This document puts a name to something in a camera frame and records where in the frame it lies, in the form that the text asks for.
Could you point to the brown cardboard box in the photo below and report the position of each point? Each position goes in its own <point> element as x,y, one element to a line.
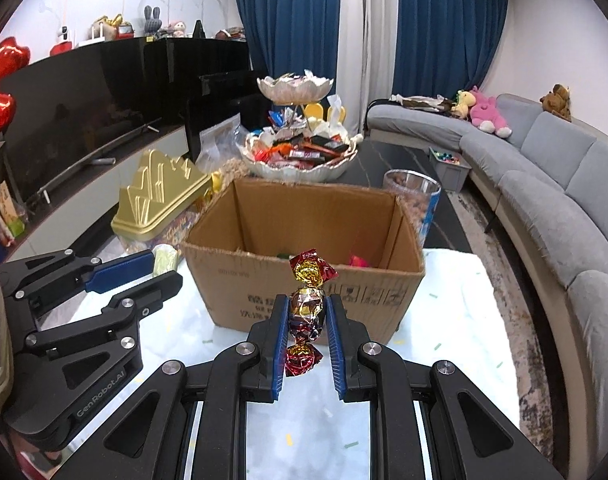
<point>234,280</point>

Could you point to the crumpled clothes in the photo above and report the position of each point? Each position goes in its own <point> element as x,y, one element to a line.
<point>423,103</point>

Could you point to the yellow plastic holder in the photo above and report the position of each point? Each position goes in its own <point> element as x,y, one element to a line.
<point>319,112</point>

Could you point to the colourful boxes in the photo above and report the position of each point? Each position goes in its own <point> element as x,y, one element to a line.
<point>11,215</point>

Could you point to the grey bunny plush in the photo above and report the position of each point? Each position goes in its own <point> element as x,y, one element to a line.
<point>151,22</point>

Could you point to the blue curtain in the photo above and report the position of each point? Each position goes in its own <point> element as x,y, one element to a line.
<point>289,25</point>
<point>448,25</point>

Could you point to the small pink doll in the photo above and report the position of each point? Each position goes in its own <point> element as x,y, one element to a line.
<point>178,29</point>

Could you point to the grey remote control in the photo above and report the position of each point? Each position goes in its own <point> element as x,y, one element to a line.
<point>103,161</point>

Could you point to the black metronome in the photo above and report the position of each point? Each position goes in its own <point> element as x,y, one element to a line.
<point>199,31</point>

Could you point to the gold balloon with white rack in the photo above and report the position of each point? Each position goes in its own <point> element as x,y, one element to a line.
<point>111,27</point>

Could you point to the black curved television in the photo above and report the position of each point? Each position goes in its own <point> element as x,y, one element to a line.
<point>74,105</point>

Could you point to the black glossy piano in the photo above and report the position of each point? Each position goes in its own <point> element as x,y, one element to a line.
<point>194,70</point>

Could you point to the pink plush toy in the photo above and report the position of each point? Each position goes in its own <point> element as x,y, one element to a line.
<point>488,112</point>

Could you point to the white red robot toy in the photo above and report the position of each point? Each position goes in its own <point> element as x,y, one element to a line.
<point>62,42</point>

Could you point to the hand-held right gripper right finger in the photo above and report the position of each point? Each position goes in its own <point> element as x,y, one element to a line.
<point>335,350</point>

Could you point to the grey white television cabinet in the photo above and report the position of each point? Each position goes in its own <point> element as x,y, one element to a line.
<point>109,180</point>

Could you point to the clear cup with blue label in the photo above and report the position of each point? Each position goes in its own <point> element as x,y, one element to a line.
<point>418,200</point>

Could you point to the white tiered petal bowl stand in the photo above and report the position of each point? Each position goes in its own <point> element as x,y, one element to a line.
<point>294,87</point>

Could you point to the pale green candy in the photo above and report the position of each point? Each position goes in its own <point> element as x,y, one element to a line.
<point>165,259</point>

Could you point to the pile of assorted wrapped sweets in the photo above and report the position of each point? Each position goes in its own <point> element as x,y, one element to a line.
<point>304,152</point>

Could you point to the brown plush toy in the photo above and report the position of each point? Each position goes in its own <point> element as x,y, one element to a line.
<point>557,102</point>

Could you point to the clear plastic bag of nuts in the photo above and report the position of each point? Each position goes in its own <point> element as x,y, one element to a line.
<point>219,145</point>

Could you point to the white sheer curtain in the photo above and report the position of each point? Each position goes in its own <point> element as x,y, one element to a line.
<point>368,35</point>

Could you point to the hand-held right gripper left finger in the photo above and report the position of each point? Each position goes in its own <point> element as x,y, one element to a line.
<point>280,350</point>

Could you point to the light blue confetti tablecloth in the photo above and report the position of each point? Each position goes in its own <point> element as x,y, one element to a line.
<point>458,335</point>

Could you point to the pink bow-shaped candy packet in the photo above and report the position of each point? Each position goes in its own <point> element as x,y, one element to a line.
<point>358,261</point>

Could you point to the gold-lidded clear candy container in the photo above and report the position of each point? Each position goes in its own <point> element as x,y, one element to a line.
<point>154,195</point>

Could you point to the patterned grey rug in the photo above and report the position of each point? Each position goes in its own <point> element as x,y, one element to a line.
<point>503,280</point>

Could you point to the yellow plush toy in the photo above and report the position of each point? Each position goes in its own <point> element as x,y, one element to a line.
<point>463,105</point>

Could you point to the brown clutter pile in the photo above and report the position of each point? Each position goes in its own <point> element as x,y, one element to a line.
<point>231,34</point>

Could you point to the grey sectional sofa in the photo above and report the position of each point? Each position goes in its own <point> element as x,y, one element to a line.
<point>548,200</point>

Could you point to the red gold foil candy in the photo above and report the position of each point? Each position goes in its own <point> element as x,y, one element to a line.
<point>308,310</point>

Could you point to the grey storage bin with toys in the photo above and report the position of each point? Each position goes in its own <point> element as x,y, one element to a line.
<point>448,172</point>

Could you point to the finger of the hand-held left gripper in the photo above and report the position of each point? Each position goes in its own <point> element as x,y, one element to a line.
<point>119,271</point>
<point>154,285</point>

